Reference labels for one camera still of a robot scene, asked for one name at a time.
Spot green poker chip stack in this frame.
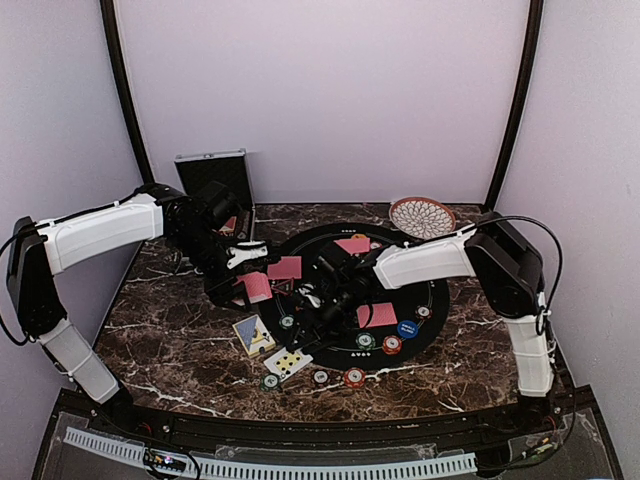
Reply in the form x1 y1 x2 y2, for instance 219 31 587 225
259 373 281 392

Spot blue small blind button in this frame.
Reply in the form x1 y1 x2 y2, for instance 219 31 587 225
397 320 419 339

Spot boxed card deck in case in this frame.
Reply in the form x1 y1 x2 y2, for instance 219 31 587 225
219 216 238 235

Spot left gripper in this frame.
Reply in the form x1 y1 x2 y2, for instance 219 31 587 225
171 225 252 312

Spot green chips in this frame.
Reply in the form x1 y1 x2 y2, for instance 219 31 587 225
279 315 295 330
355 332 376 350

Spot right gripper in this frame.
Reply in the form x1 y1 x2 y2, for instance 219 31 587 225
286 280 363 354

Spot left black frame post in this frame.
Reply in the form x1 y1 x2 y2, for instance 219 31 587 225
99 0 155 183

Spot black-red 100 chip stack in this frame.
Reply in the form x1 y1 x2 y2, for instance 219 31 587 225
312 370 329 385

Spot patterned ceramic plate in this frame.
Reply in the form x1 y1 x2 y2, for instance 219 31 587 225
389 197 456 240

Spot black frame post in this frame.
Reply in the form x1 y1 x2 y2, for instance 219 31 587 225
483 0 544 211
99 0 155 183

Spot dealt red card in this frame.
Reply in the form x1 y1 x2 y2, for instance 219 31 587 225
267 256 303 280
334 238 371 255
356 302 398 329

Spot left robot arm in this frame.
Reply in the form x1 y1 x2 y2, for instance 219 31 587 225
1 182 270 436

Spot red-gold 5 chip stack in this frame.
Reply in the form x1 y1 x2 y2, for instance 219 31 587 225
343 367 366 389

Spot black round poker mat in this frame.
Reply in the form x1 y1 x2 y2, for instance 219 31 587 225
259 223 450 371

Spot red triangular all-in marker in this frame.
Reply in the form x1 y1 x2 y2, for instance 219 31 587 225
271 279 295 297

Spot yellow card box on table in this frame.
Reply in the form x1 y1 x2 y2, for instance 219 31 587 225
233 314 276 358

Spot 100 chips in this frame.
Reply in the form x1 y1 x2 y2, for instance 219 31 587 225
416 305 432 320

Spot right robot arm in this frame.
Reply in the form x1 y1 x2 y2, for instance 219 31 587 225
284 212 556 434

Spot red card deck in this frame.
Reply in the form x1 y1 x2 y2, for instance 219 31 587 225
237 272 272 304

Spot white slotted cable duct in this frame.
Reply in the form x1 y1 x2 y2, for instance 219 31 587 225
63 427 478 479

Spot six of spades card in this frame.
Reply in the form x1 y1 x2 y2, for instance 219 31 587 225
264 348 313 381

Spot right black frame post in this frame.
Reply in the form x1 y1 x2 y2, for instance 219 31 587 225
483 0 544 211

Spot aluminium poker chip case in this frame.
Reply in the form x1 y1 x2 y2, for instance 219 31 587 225
174 148 255 240

